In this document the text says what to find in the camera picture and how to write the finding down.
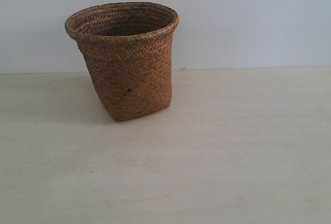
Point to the brown woven wicker basket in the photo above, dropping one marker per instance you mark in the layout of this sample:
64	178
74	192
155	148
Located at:
127	48

